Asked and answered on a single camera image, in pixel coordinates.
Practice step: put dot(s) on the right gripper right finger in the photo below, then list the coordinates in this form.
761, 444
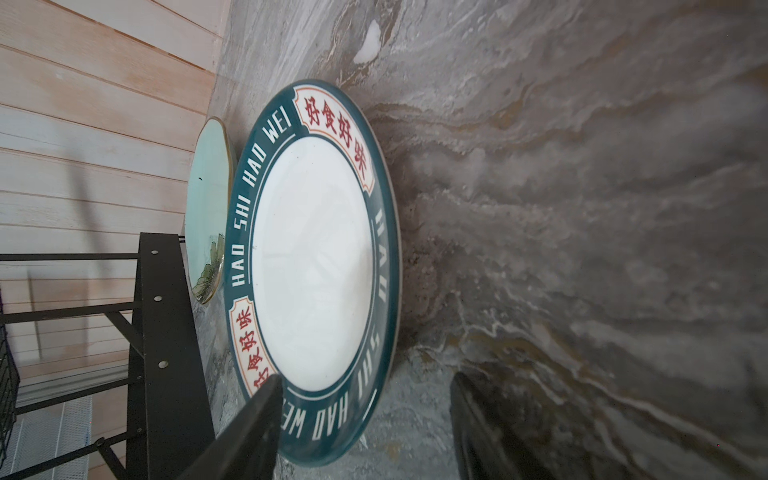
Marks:
485, 445

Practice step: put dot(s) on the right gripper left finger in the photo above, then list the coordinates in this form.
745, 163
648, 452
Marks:
248, 447

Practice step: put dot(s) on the green rim white plate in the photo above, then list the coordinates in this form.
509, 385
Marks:
313, 268

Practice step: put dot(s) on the mint green flower plate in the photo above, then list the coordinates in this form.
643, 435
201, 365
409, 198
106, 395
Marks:
208, 194

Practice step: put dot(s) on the black two-tier dish rack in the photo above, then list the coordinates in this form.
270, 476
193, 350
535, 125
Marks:
168, 424

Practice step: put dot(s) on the white wire mesh shelf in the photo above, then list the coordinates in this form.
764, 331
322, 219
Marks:
47, 433

